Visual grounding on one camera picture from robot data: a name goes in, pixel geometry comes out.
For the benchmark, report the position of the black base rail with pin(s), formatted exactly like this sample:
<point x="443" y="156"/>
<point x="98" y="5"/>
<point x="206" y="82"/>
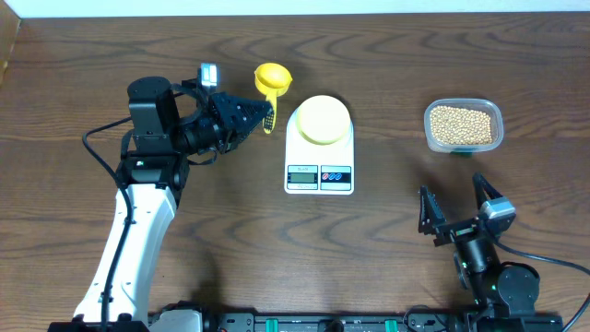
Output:
<point x="350" y="322"/>

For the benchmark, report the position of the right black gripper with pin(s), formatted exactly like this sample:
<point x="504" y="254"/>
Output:
<point x="454" y="232"/>

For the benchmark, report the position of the white digital kitchen scale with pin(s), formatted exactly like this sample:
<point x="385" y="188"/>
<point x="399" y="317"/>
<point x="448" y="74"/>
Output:
<point x="313" y="169"/>

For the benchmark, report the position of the clear plastic soybean container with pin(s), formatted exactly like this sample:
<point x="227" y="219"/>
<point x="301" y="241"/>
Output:
<point x="463" y="125"/>

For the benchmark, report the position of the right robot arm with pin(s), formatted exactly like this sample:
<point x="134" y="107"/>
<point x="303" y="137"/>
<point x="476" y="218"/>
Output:
<point x="508" y="289"/>

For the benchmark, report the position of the pale yellow bowl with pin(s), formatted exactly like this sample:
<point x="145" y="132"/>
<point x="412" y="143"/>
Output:
<point x="323" y="120"/>

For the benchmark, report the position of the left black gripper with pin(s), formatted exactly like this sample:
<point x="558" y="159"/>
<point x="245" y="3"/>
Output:
<point x="221" y="114"/>

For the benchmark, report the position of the yellow measuring scoop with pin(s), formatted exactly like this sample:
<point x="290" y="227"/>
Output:
<point x="273" y="81"/>

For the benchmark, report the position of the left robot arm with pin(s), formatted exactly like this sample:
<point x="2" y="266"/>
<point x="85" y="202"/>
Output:
<point x="171" y="123"/>

